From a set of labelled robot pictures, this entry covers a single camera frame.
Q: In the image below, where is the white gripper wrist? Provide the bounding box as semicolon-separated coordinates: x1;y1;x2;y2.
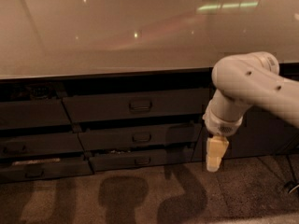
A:
203;101;244;172

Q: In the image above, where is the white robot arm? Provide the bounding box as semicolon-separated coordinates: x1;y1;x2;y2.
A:
203;52;299;172

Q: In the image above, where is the dark cabinet door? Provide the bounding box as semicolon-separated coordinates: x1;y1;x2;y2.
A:
191;63;299;162

